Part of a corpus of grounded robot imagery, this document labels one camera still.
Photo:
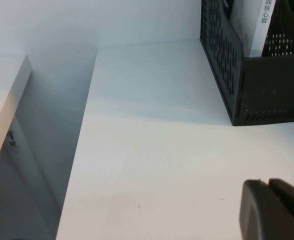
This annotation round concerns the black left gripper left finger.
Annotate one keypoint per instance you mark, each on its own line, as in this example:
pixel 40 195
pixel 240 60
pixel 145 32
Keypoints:
pixel 259 215

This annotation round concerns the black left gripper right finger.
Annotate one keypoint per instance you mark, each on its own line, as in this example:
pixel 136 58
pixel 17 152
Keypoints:
pixel 292 195

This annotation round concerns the black plastic book stand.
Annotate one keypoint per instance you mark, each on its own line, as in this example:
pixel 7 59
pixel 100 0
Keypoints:
pixel 269 87

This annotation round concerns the white orange ROS book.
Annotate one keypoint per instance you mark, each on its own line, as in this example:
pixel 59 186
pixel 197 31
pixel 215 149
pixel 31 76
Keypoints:
pixel 257 30

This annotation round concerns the grey white side cabinet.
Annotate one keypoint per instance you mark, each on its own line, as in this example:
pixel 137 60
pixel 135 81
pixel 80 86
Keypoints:
pixel 9 190

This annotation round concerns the small grey cabinet latch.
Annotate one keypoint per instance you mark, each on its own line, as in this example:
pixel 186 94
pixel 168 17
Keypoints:
pixel 12 141

